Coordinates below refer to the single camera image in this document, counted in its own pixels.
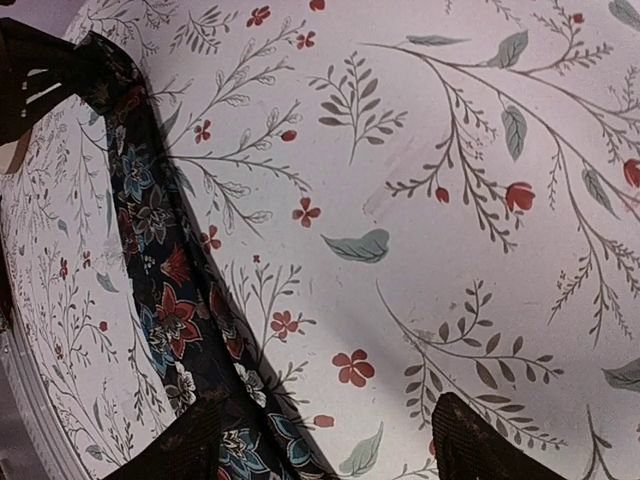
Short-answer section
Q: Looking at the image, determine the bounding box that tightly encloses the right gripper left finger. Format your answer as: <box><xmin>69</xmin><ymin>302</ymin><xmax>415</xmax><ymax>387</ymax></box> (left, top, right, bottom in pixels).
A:
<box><xmin>105</xmin><ymin>397</ymin><xmax>222</xmax><ymax>480</ymax></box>

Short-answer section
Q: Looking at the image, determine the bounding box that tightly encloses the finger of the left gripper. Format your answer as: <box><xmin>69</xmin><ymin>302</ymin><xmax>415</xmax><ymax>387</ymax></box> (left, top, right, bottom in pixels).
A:
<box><xmin>1</xmin><ymin>18</ymin><xmax>100</xmax><ymax>145</ymax></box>

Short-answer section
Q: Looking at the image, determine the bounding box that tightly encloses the floral patterned table mat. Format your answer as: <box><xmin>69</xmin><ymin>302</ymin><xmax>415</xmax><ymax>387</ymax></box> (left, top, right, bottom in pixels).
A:
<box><xmin>1</xmin><ymin>1</ymin><xmax>639</xmax><ymax>479</ymax></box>

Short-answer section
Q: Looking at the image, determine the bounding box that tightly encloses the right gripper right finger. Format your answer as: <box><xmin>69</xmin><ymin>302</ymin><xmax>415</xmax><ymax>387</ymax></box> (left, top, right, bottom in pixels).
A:
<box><xmin>431</xmin><ymin>393</ymin><xmax>562</xmax><ymax>480</ymax></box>

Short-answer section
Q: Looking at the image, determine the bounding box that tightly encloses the dark floral necktie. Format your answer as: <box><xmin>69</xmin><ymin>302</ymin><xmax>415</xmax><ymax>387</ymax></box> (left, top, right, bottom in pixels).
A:
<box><xmin>78</xmin><ymin>32</ymin><xmax>330</xmax><ymax>479</ymax></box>

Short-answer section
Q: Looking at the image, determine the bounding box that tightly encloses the cream ceramic mug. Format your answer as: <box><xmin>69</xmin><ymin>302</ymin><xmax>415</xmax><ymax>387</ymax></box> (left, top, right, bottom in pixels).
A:
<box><xmin>0</xmin><ymin>131</ymin><xmax>31</xmax><ymax>175</ymax></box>

